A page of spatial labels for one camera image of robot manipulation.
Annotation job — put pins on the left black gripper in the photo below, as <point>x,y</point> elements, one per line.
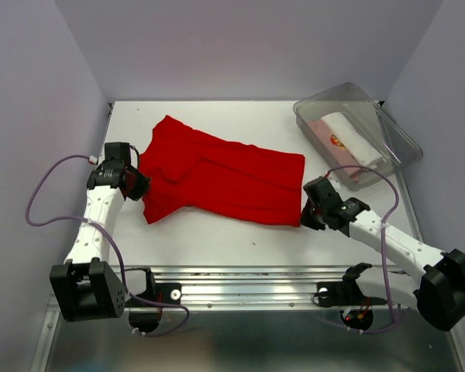
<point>142,187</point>

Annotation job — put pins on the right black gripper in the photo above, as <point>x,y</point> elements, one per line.
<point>307,221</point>

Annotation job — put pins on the red t-shirt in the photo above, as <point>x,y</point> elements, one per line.
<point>190,168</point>

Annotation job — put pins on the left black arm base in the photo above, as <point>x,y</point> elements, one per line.
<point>151,290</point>

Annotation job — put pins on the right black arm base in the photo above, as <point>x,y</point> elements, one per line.
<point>346,291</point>

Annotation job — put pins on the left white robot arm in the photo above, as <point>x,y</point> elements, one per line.
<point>85,286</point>

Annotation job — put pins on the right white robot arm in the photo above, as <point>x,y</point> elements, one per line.
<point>429,281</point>

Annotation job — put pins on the rolled white t-shirt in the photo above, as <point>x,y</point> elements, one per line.
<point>362,151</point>

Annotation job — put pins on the clear plastic bin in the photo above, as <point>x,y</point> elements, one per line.
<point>371,121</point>

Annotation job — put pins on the rolled pink t-shirt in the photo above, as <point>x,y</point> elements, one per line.
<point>338,154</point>

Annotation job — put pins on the aluminium mounting rail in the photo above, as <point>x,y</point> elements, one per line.
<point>235,289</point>

